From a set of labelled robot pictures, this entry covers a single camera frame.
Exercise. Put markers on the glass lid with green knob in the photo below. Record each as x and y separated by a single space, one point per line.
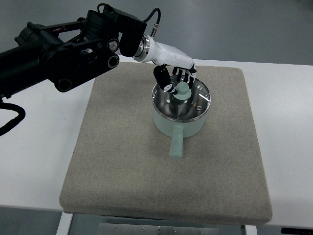
187 110

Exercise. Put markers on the beige square mat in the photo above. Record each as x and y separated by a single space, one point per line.
121 164

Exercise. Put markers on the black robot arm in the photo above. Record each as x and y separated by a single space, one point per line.
70 54

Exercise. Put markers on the mint green pot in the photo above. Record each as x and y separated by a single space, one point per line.
178 130

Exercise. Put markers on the metal plate under table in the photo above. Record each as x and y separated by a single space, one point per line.
129 229

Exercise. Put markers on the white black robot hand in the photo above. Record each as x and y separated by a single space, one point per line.
163 55

